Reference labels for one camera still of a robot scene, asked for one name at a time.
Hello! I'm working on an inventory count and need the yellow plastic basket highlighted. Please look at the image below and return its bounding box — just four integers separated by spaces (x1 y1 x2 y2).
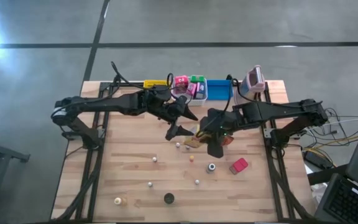
143 79 169 90

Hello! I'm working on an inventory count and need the grey laptop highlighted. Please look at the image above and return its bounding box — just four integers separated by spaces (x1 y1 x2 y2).
314 102 358 224

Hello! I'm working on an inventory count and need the white plastic basket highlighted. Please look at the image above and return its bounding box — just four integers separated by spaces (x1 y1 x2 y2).
170 74 208 107

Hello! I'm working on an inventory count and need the small red box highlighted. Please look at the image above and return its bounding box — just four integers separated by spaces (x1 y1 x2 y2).
229 157 249 175

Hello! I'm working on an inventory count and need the red cereal box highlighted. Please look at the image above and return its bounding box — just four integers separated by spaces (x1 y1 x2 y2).
174 75 189 94

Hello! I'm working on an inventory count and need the blue plastic basket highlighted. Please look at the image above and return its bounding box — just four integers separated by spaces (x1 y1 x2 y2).
206 79 233 101

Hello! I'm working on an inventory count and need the black power adapter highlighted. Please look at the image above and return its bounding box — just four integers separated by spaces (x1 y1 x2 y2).
303 150 331 170

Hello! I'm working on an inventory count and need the pink device on stand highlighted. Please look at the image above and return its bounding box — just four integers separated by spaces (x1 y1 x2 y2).
234 65 266 106

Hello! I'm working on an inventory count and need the white cable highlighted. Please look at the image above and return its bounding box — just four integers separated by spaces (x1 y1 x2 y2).
331 116 358 124

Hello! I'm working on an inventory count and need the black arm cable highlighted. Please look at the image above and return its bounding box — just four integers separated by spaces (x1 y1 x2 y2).
110 61 175 94
222 77 291 125

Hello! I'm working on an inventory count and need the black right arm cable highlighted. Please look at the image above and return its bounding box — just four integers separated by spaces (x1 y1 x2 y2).
222 77 291 125

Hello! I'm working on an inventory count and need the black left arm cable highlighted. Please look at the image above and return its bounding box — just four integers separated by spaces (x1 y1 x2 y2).
110 61 175 94

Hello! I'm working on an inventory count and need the orange taco seasoning packet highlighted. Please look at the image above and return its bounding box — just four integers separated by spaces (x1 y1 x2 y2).
221 134 235 147

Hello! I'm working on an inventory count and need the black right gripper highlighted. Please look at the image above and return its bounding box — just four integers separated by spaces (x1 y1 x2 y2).
198 108 235 159

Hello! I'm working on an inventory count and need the yellow Corn Pops box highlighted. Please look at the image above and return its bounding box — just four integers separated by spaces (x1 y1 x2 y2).
183 123 213 149

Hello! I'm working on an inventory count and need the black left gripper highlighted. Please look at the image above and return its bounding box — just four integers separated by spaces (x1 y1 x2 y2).
158 95 199 142

